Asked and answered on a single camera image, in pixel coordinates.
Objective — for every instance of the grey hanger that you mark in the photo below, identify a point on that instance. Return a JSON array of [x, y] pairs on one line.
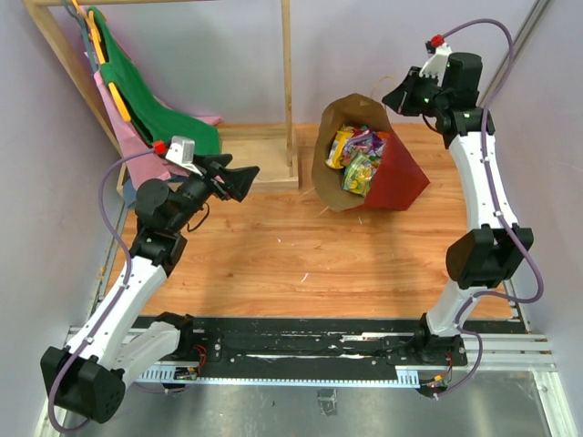
[[89, 32]]

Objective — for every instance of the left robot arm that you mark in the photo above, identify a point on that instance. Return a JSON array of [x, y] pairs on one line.
[[90, 375]]

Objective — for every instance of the green shirt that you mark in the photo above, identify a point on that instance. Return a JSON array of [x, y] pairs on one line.
[[150, 118]]

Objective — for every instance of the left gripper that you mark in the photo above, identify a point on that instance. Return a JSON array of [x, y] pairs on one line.
[[236, 181]]

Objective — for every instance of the wooden clothes rack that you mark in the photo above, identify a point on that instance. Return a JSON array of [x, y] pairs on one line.
[[272, 146]]

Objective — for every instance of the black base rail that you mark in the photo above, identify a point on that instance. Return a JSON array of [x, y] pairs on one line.
[[307, 351]]

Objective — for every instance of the red brown paper bag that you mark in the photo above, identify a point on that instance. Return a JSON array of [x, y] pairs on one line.
[[398, 182]]

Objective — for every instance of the pink shirt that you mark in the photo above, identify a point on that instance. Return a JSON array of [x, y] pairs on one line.
[[131, 142]]

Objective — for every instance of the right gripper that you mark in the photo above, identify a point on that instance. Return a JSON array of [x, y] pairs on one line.
[[399, 99]]

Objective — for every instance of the blue grey cloth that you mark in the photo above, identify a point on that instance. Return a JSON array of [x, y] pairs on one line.
[[129, 194]]

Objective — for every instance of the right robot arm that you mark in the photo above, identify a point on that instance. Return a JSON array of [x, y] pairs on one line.
[[446, 89]]

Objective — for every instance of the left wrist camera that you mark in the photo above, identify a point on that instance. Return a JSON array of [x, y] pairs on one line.
[[181, 154]]

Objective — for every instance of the aluminium frame post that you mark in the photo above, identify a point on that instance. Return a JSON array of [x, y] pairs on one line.
[[527, 29]]

